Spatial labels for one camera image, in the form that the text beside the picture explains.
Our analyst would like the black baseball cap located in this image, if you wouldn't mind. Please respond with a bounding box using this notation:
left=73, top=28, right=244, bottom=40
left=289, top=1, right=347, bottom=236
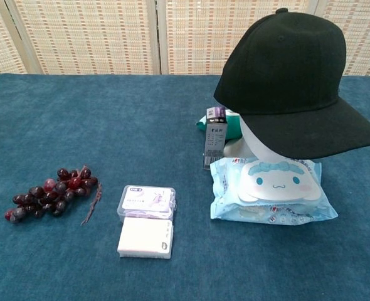
left=213, top=8, right=370, bottom=161

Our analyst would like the white foam mannequin head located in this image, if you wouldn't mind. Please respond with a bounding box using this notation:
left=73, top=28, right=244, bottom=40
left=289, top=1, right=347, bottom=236
left=223, top=120, right=287, bottom=164

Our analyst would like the pink white tissue pack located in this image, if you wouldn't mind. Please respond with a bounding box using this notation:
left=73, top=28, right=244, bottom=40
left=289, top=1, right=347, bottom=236
left=116, top=216, right=175, bottom=260

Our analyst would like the blue velvet tablecloth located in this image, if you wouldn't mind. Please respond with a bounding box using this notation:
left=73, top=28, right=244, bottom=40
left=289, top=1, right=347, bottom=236
left=0, top=72, right=370, bottom=301

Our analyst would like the blue cartoon wet wipes pack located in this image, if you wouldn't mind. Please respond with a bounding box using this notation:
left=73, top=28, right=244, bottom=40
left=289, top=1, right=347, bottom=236
left=209, top=156, right=339, bottom=225

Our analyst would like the green wipes pack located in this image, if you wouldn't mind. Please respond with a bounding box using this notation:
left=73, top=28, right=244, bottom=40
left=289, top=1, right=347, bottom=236
left=194, top=108, right=246, bottom=140

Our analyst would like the dark purple grape bunch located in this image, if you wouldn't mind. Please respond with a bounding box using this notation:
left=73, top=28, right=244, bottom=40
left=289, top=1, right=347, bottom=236
left=4, top=164, right=104, bottom=226

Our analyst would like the clear floss pick box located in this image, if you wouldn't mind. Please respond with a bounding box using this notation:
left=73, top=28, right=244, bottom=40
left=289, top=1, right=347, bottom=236
left=117, top=184, right=177, bottom=224

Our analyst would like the grey purple small carton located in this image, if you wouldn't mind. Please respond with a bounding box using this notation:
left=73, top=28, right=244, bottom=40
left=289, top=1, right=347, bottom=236
left=201, top=105, right=228, bottom=172

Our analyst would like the woven bamboo folding screen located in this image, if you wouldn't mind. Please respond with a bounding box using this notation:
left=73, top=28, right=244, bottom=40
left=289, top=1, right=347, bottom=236
left=0, top=0, right=370, bottom=77

